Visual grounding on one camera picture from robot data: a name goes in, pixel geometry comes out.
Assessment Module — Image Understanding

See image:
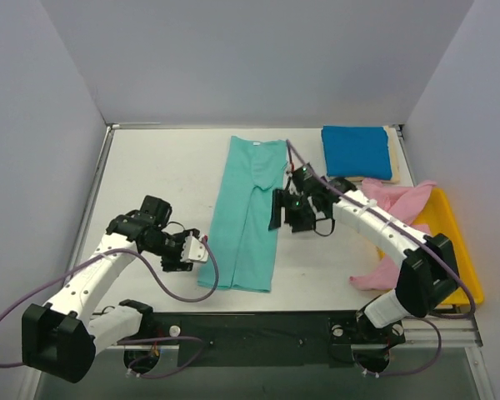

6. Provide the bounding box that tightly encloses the teal t-shirt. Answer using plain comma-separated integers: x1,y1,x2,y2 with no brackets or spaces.
197,136,287,293

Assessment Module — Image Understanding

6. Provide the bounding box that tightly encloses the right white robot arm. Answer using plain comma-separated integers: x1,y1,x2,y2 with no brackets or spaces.
268,165,459,341

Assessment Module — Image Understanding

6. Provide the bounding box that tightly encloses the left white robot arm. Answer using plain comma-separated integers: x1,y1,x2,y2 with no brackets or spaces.
22,196,208,383

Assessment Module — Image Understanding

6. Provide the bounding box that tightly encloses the folded blue t-shirt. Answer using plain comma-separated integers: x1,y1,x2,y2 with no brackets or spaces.
320,124,393,181

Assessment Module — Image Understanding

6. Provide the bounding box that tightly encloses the folded cream t-shirt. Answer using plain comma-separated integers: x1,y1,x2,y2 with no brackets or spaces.
327,125,402,185

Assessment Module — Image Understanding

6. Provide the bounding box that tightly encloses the yellow plastic tray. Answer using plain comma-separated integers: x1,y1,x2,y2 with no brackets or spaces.
376,187,485,308

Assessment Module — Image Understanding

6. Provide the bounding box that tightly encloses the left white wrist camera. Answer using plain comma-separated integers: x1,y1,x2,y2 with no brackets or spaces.
181,234,208,263

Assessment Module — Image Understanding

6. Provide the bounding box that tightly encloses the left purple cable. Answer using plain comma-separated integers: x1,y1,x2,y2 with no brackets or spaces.
0,237,221,380

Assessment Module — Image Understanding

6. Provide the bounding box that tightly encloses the purple cable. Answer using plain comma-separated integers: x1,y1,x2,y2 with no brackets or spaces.
284,138,477,378
0,237,221,380

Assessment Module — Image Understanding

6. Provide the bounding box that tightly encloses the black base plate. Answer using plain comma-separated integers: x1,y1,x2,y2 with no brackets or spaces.
120,311,405,373

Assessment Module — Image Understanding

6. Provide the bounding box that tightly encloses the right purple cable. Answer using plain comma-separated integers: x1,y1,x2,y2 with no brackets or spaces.
284,138,477,378

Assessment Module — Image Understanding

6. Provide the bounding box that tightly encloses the aluminium table frame rail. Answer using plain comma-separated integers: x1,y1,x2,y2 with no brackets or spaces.
32,122,483,350

